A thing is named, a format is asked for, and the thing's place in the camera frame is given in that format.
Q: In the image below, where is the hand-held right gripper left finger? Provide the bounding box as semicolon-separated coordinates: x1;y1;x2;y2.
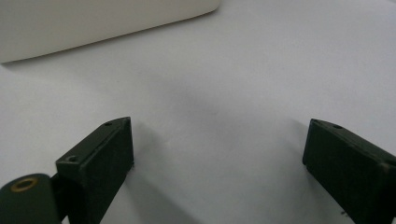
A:
55;116;135;224

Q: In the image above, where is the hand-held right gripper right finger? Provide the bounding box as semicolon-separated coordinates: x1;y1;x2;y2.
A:
302;118;396;224

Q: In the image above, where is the cream plastic tray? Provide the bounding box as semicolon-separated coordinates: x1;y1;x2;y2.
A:
0;0;222;64

